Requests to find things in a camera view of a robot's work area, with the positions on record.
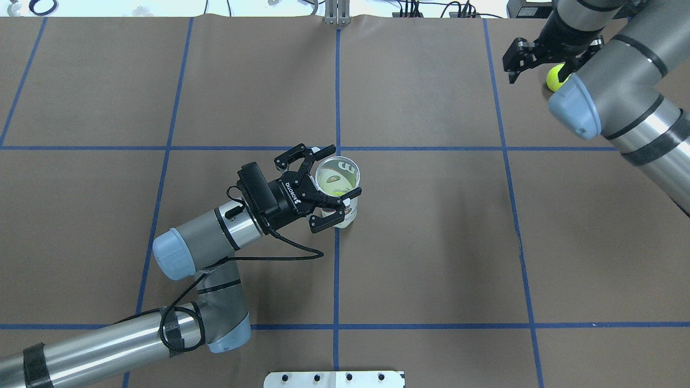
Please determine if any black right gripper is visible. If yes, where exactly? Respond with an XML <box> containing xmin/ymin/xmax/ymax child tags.
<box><xmin>502</xmin><ymin>27</ymin><xmax>604</xmax><ymax>85</ymax></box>

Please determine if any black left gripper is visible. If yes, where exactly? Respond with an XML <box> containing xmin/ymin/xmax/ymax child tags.
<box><xmin>261</xmin><ymin>143</ymin><xmax>362</xmax><ymax>233</ymax></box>

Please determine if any yellow Wilson tennis ball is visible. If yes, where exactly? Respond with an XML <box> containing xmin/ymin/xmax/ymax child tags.
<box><xmin>546</xmin><ymin>63</ymin><xmax>571</xmax><ymax>93</ymax></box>

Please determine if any yellow Roland Garros tennis ball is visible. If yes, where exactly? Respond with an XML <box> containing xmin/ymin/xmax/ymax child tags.
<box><xmin>321</xmin><ymin>180</ymin><xmax>355</xmax><ymax>197</ymax></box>

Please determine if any clear tennis ball can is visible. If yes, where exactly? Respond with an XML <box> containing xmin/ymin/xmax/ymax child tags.
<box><xmin>315</xmin><ymin>156</ymin><xmax>361</xmax><ymax>228</ymax></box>

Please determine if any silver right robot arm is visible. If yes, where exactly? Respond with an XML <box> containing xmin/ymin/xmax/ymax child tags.
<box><xmin>502</xmin><ymin>1</ymin><xmax>689</xmax><ymax>213</ymax></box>

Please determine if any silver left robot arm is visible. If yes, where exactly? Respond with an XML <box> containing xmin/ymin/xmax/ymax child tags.
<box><xmin>2</xmin><ymin>145</ymin><xmax>365</xmax><ymax>387</ymax></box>

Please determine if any black box on table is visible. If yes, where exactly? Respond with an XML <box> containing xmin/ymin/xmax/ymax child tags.
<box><xmin>506</xmin><ymin>0</ymin><xmax>554</xmax><ymax>19</ymax></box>

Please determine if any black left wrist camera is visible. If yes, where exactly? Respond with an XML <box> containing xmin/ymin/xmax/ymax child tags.
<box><xmin>238</xmin><ymin>162</ymin><xmax>279</xmax><ymax>218</ymax></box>

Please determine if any aluminium frame post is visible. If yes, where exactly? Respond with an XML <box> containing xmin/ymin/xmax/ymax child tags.
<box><xmin>323</xmin><ymin>0</ymin><xmax>351</xmax><ymax>27</ymax></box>

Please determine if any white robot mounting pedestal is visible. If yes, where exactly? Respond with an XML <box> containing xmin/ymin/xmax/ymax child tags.
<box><xmin>263</xmin><ymin>370</ymin><xmax>406</xmax><ymax>387</ymax></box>

